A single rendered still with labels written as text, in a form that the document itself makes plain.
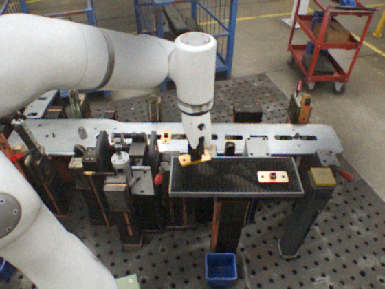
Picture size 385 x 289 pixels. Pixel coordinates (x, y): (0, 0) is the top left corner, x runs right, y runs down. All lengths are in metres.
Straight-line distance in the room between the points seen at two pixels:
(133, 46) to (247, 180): 0.53
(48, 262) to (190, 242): 0.78
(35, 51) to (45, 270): 0.36
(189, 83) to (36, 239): 0.39
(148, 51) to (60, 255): 0.37
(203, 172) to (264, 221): 0.55
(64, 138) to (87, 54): 0.92
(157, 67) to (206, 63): 0.14
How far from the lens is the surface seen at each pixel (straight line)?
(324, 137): 1.32
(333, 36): 3.22
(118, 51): 0.44
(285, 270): 1.26
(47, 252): 0.55
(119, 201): 1.00
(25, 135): 1.13
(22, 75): 0.37
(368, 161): 2.89
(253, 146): 1.03
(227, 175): 0.86
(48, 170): 1.24
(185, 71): 0.61
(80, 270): 0.62
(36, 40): 0.38
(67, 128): 1.35
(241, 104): 1.35
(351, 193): 1.58
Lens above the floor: 1.82
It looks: 44 degrees down
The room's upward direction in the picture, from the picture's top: straight up
